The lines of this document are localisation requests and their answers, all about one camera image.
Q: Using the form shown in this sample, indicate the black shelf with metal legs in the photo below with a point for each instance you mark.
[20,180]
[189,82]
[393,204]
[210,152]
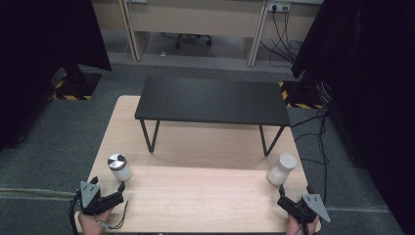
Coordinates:
[212,101]

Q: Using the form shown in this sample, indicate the white bottle with white lid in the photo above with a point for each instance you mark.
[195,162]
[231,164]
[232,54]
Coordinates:
[281,170]

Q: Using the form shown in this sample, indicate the black curtain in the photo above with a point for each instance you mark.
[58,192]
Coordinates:
[36,49]
[365,81]

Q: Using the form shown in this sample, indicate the black stand base striped edge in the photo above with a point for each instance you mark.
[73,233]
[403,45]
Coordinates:
[76,86]
[305,94]

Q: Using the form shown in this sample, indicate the small white floor object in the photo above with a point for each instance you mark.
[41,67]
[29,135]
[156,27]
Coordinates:
[163,54]

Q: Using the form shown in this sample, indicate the beige desk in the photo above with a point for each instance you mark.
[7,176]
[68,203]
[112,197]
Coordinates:
[195,18]

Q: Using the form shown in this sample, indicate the white power socket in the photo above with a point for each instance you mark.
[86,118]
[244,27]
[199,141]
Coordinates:
[278,6]

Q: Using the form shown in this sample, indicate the black office chair base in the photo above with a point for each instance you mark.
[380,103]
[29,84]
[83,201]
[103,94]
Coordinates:
[195,37]

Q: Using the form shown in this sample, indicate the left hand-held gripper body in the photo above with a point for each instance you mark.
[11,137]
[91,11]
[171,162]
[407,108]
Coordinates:
[89,197]

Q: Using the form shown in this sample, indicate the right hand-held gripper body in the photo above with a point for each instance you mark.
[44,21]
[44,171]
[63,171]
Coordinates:
[303,206]

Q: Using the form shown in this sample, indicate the person's right hand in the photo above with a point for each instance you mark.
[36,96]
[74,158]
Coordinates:
[295,227]

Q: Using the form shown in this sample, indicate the person's left hand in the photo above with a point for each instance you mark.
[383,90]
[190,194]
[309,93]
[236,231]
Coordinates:
[93,224]

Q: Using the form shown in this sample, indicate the glass jar with metal lid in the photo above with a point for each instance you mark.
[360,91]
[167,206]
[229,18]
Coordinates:
[120,168]

